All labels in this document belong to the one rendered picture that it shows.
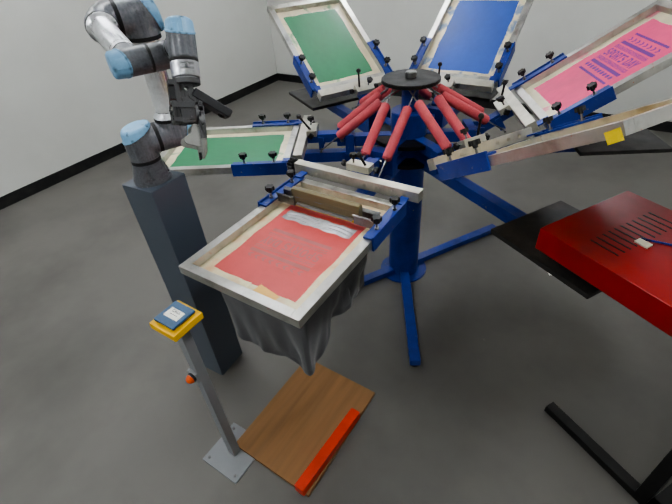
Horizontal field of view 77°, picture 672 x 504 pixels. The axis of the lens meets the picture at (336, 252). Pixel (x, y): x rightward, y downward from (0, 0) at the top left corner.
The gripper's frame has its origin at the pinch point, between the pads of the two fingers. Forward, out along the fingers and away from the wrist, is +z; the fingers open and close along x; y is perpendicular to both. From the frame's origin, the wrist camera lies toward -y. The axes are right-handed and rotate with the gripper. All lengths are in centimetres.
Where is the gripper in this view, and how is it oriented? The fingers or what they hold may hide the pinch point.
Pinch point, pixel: (204, 154)
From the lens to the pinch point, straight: 127.7
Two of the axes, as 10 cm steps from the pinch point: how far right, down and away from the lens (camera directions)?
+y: -8.9, 1.5, -4.4
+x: 4.6, 1.2, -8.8
